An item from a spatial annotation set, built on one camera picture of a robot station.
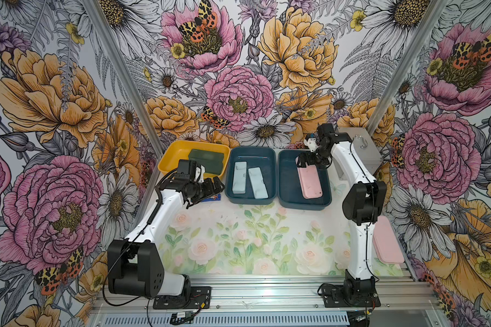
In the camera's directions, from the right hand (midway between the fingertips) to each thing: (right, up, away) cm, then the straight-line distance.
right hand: (307, 166), depth 96 cm
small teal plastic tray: (-35, +7, +24) cm, 43 cm away
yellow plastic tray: (-70, +9, +23) cm, 74 cm away
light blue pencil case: (-32, -4, +13) cm, 35 cm away
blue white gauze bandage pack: (-42, -15, +3) cm, 45 cm away
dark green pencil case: (-57, +9, +23) cm, 62 cm away
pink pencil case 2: (+30, -31, -11) cm, 45 cm away
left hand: (-41, -12, -12) cm, 44 cm away
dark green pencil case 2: (-48, +2, +20) cm, 52 cm away
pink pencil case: (0, -7, -2) cm, 7 cm away
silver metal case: (+30, +10, +7) cm, 33 cm away
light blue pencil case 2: (-23, -8, +9) cm, 26 cm away
